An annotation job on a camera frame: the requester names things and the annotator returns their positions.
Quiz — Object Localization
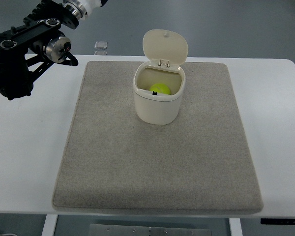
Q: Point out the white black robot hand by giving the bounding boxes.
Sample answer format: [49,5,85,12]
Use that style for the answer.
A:
[79,0,107,11]

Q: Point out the yellow tennis ball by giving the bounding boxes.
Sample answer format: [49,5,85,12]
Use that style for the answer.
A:
[149,83,172,95]

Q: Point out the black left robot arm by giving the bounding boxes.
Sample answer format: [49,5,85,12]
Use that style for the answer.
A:
[0,0,89,100]

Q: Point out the clear plastic floor plate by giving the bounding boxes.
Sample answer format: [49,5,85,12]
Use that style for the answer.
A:
[94,41,108,49]

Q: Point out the beige lidded plastic bin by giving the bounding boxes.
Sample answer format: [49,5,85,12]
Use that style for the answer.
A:
[132,29,188,125]

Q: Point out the grey felt mat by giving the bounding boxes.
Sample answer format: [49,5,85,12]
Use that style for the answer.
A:
[52,61,263,214]

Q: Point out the white left table leg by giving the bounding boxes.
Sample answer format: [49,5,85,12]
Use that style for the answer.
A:
[41,214,58,236]

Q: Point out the white table leg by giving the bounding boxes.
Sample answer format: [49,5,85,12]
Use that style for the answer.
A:
[229,218,243,236]
[41,214,58,236]

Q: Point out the white right table leg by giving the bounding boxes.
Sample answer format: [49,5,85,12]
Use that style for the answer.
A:
[229,218,243,236]

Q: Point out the black table control panel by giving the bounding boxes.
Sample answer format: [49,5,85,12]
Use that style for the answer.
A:
[260,218,295,226]

